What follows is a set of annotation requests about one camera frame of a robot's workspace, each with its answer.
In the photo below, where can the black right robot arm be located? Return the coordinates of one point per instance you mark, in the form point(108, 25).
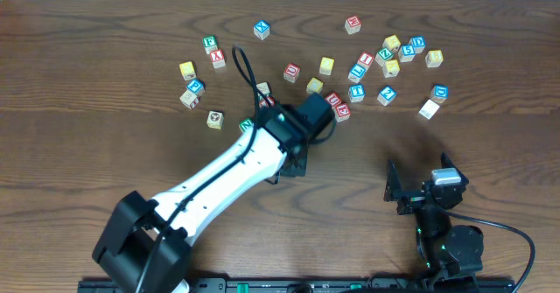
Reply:
point(450, 252)

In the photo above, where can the red Y block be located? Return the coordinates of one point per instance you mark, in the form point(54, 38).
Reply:
point(218, 58)

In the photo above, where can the red A block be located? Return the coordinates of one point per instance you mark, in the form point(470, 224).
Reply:
point(267, 102)

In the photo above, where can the plain white block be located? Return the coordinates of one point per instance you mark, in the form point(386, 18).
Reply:
point(429, 109)

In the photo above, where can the red E block lower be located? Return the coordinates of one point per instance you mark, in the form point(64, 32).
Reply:
point(342, 112)

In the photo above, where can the yellow block below Z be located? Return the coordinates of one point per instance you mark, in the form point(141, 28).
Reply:
point(391, 68)

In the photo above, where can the red I block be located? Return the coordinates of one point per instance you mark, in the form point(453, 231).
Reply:
point(365, 60)

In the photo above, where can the red E block top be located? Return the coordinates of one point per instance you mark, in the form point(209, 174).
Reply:
point(352, 24)

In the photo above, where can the yellow 8 block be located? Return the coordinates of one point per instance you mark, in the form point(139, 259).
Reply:
point(434, 58)

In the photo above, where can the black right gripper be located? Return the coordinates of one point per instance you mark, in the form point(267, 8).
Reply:
point(416, 198)

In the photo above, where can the blue D block lower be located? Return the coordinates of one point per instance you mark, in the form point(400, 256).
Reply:
point(439, 94)

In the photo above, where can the blue D block upper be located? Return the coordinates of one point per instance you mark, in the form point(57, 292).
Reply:
point(418, 44)

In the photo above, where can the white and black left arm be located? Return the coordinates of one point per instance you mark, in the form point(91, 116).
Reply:
point(147, 243)

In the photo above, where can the red e block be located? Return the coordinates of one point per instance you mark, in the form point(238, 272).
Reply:
point(342, 112)
point(352, 24)

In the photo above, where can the blue d block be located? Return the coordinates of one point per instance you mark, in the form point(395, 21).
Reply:
point(439, 94)
point(418, 44)

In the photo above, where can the green N block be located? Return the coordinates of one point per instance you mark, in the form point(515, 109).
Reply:
point(246, 124)

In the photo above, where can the red U block upper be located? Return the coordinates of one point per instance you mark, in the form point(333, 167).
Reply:
point(291, 72)

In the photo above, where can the blue L block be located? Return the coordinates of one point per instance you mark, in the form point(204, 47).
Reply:
point(356, 73)

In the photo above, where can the green Z block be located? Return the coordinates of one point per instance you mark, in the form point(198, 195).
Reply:
point(383, 56)

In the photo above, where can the green F block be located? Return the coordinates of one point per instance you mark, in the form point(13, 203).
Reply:
point(210, 44)

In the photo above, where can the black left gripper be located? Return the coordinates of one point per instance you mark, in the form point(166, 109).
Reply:
point(296, 165)

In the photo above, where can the yellow block lower middle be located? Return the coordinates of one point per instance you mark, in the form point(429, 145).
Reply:
point(314, 86)

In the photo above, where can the blue 5 block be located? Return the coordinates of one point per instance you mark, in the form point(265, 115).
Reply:
point(406, 53)

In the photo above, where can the yellow block upper middle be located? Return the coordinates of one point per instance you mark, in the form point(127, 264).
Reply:
point(326, 66)

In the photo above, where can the beige block red side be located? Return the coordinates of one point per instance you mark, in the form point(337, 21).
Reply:
point(189, 99)

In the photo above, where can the beige block with green side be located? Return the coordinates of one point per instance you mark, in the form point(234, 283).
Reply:
point(264, 90)

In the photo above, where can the yellow block top right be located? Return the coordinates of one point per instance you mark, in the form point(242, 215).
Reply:
point(392, 43)

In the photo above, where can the blue 2 block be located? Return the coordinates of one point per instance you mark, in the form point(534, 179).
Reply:
point(386, 95)

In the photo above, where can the beige picture block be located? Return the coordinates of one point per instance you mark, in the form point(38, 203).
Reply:
point(215, 120)

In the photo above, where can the blue X block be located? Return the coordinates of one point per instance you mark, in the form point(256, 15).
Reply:
point(261, 29)

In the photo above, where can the blue P block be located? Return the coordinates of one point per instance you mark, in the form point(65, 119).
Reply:
point(196, 86)

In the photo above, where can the blue T block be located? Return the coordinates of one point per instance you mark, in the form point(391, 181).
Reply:
point(356, 93)

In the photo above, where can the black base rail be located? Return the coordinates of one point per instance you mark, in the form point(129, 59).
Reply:
point(374, 284)

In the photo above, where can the yellow block far left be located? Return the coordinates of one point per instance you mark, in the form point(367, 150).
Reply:
point(187, 70)

